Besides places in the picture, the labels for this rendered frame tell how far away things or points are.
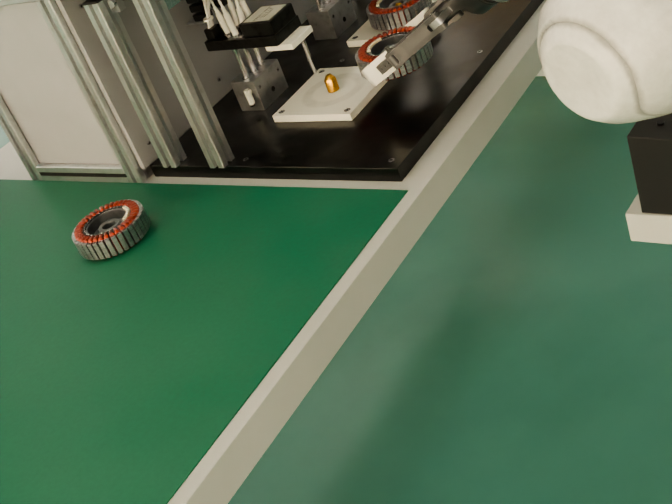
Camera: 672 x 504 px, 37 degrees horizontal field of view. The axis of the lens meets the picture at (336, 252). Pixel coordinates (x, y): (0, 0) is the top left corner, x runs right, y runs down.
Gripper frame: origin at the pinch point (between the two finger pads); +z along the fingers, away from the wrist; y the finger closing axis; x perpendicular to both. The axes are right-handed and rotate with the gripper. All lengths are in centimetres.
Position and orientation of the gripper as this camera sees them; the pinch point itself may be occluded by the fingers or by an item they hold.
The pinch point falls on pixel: (394, 51)
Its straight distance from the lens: 150.5
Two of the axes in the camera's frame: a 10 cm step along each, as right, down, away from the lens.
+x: -6.8, -7.1, -1.7
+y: 4.9, -6.1, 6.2
